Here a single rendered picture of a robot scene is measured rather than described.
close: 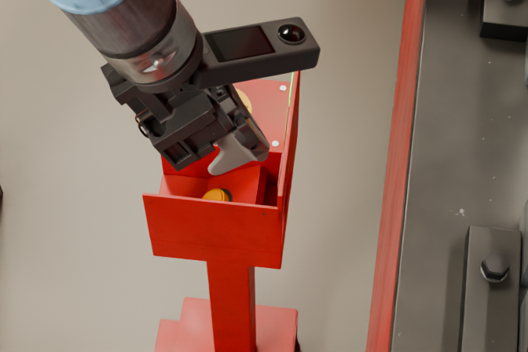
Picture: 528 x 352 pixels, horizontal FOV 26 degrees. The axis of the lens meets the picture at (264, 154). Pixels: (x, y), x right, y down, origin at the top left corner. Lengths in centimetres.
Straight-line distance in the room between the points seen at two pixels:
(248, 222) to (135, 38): 50
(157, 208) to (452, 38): 40
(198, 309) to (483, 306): 92
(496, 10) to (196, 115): 50
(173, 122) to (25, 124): 141
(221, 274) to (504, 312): 57
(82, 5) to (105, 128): 151
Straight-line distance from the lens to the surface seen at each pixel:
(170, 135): 97
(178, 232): 137
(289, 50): 97
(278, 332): 197
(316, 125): 232
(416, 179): 124
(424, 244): 120
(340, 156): 228
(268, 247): 137
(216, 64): 95
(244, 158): 106
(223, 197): 138
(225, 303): 169
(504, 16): 135
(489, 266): 115
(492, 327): 114
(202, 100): 97
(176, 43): 89
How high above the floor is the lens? 193
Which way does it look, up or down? 58 degrees down
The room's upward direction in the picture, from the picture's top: straight up
